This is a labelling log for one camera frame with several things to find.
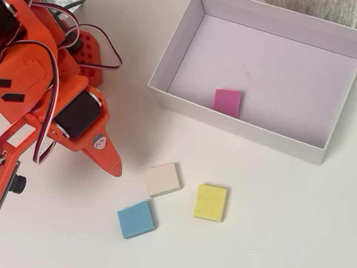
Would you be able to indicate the orange gripper black servo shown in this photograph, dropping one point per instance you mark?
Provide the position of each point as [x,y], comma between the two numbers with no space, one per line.
[79,115]

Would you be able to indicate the pink foam cuboid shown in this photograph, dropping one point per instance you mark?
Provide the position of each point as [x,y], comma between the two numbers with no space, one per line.
[226,102]

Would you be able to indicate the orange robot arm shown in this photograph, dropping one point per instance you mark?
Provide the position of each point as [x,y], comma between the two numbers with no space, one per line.
[30,69]

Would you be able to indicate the cream foam cuboid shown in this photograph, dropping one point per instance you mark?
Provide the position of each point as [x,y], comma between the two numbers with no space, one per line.
[163,180]

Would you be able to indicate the blue foam cuboid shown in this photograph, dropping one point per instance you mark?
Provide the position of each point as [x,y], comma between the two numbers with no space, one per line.
[135,220]

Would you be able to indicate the yellow foam cuboid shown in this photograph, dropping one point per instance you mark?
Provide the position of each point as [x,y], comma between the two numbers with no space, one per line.
[210,202]

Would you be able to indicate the white cardboard box bin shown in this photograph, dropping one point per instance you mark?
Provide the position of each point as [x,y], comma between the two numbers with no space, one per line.
[279,56]

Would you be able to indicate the black table clamp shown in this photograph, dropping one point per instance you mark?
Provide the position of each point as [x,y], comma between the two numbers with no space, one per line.
[75,44]

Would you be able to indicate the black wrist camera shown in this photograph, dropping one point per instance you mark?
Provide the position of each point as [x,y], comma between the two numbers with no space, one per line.
[19,184]

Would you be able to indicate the orange robot base plate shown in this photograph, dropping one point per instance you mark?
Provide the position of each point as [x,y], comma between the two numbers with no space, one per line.
[89,56]

